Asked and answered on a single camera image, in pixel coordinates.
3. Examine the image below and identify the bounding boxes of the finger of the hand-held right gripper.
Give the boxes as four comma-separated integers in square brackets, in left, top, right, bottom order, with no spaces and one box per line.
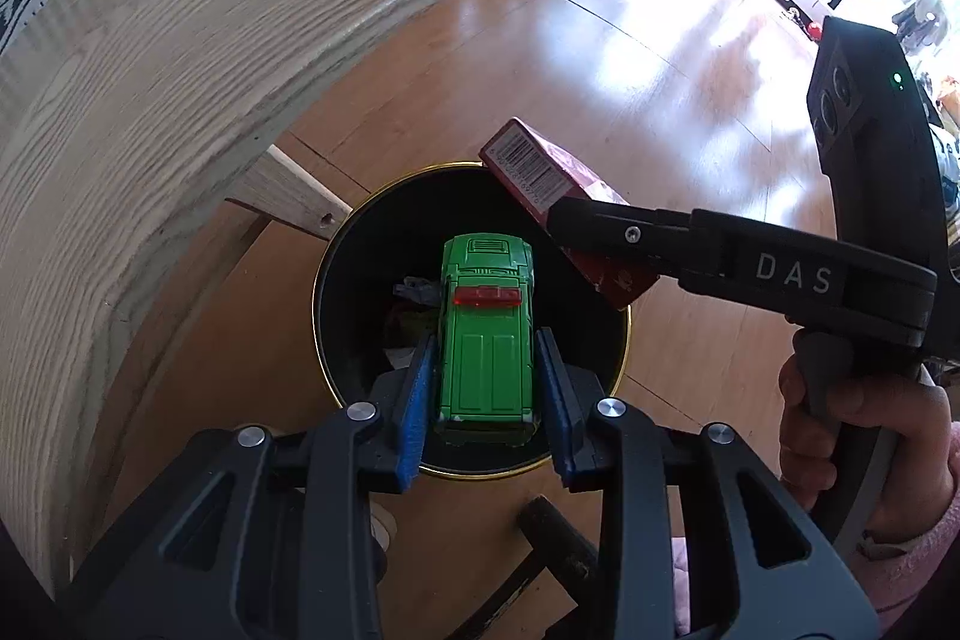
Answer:
[546,196,698,286]

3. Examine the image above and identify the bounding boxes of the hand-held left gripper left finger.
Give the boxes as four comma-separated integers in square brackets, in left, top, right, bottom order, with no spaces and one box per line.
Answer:
[64,334,443,640]

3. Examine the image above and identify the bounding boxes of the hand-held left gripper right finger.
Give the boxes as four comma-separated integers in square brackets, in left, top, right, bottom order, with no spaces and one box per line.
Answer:
[534,326,878,640]

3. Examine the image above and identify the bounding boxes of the green toy car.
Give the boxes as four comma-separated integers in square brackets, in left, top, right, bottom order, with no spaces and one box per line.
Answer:
[436,233,542,450]

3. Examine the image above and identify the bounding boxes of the red cardboard box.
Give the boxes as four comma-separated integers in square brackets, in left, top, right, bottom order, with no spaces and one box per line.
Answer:
[478,117,659,311]

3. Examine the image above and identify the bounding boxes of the black trash bin gold rim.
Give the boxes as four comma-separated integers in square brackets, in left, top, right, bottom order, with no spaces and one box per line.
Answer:
[311,161,632,480]

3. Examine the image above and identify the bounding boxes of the person's right forearm pink sleeve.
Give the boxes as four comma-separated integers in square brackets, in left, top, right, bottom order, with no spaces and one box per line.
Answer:
[859,437,960,633]

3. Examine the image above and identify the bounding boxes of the person's right hand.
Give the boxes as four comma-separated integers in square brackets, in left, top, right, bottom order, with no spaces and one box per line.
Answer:
[778,355,957,540]

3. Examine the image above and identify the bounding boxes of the black stool leg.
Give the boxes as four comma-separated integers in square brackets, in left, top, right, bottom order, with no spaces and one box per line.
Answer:
[450,496,601,640]

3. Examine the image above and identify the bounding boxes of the wooden table leg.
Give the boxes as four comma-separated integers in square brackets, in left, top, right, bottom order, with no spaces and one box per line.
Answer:
[225,145,353,236]

